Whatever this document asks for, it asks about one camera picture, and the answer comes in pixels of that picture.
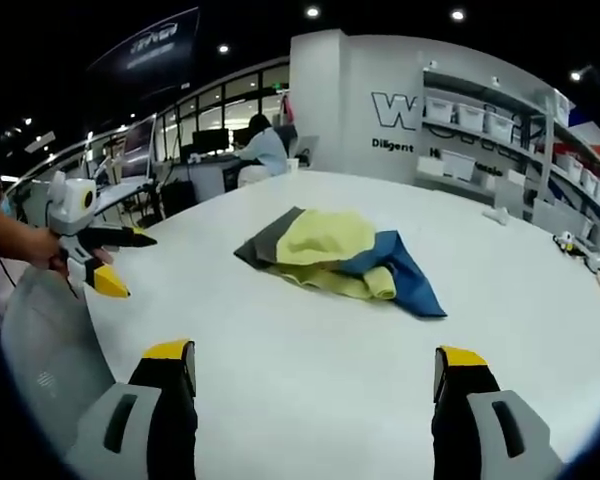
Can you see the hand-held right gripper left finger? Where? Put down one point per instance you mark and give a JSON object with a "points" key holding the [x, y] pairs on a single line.
{"points": [[145, 425]]}

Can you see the person's left hand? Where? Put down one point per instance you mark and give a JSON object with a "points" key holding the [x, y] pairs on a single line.
{"points": [[25, 240]]}

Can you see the small white yellow gadget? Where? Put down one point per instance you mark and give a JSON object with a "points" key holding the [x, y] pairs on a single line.
{"points": [[564, 243]]}

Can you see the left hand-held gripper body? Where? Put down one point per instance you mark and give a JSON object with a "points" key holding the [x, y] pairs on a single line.
{"points": [[67, 210]]}

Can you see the grey panel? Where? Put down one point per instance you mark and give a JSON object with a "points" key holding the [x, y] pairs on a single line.
{"points": [[45, 340]]}

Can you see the white cup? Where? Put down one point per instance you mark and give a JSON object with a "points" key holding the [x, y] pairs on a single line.
{"points": [[293, 165]]}

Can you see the black computer monitor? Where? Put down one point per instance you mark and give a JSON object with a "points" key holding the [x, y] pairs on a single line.
{"points": [[210, 140]]}

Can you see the row of white storage bins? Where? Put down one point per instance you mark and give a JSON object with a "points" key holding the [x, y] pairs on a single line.
{"points": [[485, 117]]}

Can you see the grey metal shelf unit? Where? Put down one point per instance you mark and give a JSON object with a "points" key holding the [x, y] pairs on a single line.
{"points": [[540, 150]]}

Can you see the small white object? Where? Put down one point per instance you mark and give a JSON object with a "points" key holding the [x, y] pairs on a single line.
{"points": [[497, 215]]}

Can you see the dark hanging banner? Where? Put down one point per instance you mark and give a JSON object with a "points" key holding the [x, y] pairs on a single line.
{"points": [[150, 50]]}

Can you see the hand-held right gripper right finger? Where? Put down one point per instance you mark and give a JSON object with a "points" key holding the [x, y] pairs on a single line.
{"points": [[480, 425]]}

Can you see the yellow blue grey garment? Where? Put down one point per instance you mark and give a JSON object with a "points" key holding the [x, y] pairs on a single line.
{"points": [[325, 240]]}

